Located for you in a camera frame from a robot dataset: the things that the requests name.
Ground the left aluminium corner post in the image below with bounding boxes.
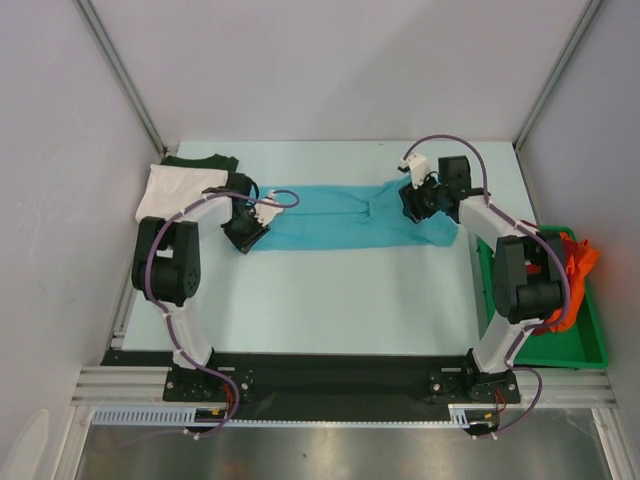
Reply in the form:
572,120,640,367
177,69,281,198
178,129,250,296
72,0,167,157

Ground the light blue t shirt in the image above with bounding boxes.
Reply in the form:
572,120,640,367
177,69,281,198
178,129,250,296
253,180,458,252

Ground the folded dark green t shirt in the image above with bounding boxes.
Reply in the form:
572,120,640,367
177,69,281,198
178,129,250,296
160,154,239,173

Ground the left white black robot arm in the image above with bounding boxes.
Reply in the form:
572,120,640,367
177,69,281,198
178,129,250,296
131,165,274,400

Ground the folded white t shirt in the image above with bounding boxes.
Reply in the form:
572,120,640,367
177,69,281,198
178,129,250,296
135,165,232,225

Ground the red t shirt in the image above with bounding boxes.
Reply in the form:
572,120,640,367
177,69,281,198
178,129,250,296
532,319,557,336

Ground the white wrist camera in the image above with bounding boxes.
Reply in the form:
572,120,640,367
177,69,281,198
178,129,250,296
254,190,284,227
397,153,431,189

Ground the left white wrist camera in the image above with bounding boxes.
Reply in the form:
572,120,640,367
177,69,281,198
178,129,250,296
254,190,284,227

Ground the right aluminium corner post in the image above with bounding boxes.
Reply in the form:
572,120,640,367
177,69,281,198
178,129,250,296
512,0,607,155

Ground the green plastic tray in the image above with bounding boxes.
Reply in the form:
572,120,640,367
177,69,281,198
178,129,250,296
474,225,611,370

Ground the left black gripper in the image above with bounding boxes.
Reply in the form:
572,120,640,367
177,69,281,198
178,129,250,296
223,205,269,254

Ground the grey slotted cable duct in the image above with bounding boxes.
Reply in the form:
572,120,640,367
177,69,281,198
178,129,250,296
92,406,496,429

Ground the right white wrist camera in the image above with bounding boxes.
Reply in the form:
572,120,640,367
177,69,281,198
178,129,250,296
397,153,431,189

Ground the orange t shirt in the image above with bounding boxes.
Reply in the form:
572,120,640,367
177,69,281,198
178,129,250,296
548,232,600,333

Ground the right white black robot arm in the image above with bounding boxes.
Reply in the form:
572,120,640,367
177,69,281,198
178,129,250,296
398,153,570,401

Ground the aluminium front frame rail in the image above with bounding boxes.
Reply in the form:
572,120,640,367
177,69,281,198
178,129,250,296
71,366,617,409

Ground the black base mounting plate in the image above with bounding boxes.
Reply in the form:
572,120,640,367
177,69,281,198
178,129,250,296
101,350,521,423

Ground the aluminium corner post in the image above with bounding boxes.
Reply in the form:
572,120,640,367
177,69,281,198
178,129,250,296
512,0,607,155
72,0,167,157

